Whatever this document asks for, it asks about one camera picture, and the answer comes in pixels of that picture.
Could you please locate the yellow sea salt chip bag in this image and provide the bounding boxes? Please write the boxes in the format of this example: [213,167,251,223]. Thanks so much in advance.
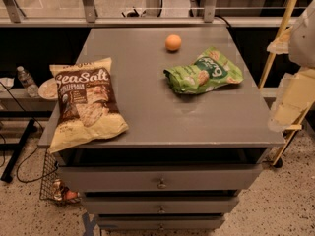
[48,58,129,153]

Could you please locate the grey drawer cabinet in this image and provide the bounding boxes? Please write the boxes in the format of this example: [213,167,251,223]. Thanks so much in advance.
[55,26,284,231]

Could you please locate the black wire basket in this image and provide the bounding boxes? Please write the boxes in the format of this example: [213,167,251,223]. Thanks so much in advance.
[39,152,81,206]

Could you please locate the green rice chip bag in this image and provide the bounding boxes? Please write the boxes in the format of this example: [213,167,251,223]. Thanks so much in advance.
[163,47,244,94]

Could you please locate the metal railing frame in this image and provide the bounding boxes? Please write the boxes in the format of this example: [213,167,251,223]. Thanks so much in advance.
[0,0,315,28]

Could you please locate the black metal stand leg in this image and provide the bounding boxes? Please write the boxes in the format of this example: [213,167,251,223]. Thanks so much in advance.
[0,119,34,183]

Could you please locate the white plate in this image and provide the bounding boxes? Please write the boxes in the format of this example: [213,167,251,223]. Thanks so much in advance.
[38,78,58,100]

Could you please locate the black cable on floor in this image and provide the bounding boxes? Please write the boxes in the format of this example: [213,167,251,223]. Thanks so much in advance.
[0,81,60,184]

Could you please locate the clear plastic water bottle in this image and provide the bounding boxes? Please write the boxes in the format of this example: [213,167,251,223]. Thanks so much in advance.
[17,66,39,98]

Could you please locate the orange fruit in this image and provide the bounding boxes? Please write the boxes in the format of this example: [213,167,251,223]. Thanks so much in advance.
[165,34,182,51]

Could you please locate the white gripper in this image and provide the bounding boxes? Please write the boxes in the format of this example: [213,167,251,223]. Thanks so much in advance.
[268,0,315,132]

